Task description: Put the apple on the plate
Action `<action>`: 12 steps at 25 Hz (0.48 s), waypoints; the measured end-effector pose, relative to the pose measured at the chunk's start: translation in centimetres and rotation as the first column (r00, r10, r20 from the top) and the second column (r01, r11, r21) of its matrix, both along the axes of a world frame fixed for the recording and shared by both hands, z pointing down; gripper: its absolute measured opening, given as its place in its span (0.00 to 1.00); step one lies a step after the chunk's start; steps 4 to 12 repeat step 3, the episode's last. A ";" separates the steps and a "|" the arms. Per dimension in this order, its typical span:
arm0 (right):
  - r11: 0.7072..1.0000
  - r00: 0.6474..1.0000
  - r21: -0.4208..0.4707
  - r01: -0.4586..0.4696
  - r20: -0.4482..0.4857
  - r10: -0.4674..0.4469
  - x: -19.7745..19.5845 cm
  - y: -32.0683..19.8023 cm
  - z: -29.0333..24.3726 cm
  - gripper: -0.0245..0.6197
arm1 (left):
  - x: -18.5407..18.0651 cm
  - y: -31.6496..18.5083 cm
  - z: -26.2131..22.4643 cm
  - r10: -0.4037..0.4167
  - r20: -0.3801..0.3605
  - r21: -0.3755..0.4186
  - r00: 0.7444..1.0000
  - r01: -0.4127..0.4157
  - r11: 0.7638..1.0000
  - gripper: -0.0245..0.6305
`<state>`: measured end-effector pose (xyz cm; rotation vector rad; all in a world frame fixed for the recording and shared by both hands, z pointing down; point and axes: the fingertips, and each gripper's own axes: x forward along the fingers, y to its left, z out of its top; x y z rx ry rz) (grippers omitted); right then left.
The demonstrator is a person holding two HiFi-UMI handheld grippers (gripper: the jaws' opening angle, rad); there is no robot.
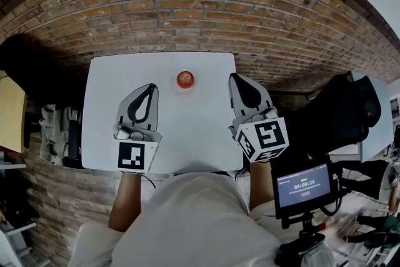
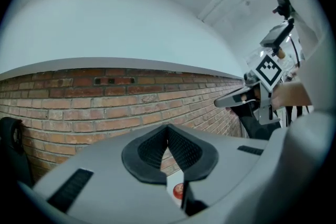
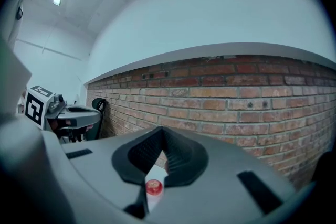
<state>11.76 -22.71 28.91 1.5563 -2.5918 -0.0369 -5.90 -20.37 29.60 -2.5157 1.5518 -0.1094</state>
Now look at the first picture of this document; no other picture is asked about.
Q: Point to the black monitor mount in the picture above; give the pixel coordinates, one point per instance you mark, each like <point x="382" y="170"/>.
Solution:
<point x="307" y="229"/>

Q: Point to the person's right forearm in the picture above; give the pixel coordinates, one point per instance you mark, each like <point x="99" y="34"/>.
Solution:
<point x="258" y="184"/>

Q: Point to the person's left forearm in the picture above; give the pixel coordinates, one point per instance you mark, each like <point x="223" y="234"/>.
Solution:
<point x="125" y="200"/>

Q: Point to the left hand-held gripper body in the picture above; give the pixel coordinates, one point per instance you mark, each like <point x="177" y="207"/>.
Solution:
<point x="135" y="155"/>

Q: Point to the black office chair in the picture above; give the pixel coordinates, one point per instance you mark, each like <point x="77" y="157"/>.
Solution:
<point x="340" y="115"/>

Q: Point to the black monitor screen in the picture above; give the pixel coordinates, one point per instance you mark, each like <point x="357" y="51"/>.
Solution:
<point x="303" y="188"/>

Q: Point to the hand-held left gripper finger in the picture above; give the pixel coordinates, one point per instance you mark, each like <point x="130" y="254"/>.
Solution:
<point x="153" y="112"/>
<point x="125" y="104"/>

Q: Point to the red apple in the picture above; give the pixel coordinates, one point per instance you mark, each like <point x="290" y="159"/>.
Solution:
<point x="186" y="79"/>

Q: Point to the yellow board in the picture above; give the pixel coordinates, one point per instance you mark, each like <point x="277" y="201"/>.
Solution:
<point x="11" y="115"/>

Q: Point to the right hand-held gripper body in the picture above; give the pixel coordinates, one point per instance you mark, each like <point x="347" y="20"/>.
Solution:
<point x="264" y="137"/>

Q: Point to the person's white shirt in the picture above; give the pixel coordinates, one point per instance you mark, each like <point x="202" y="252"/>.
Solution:
<point x="193" y="222"/>

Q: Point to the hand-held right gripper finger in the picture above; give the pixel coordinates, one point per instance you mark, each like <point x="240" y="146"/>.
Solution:
<point x="261" y="96"/>
<point x="235" y="96"/>

